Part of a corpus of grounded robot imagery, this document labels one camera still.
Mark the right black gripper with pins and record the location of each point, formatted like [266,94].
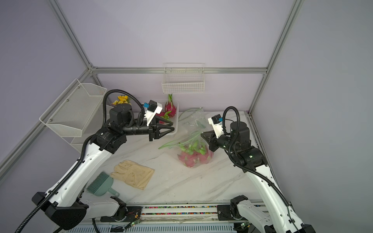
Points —
[214,142]

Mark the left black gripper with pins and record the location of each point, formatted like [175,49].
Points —
[154,128]

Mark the clear zip-top bag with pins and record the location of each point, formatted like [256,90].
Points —
[193,119]
[173,149]

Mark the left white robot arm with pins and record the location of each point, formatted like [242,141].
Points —
[61,203]

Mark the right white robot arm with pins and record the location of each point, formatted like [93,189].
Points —
[233,136]

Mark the yellow flowers in vase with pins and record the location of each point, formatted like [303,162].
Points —
[122,100]

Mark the beige work glove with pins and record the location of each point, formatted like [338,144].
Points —
[133,174]

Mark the green hand brush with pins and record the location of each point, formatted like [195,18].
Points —
[101,185]

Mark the white mesh two-tier shelf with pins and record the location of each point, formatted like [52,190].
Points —
[77,113]

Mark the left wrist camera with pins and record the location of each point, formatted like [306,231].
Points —
[152,108]

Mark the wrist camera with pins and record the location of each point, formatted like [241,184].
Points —
[152,108]
[216,122]

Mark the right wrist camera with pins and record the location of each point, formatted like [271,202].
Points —
[216,122]

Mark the white wire wall basket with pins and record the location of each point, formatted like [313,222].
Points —
[183,78]

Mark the aluminium frame struts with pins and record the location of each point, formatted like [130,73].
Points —
[15,155]

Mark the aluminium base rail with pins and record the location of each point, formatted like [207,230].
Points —
[190,218]

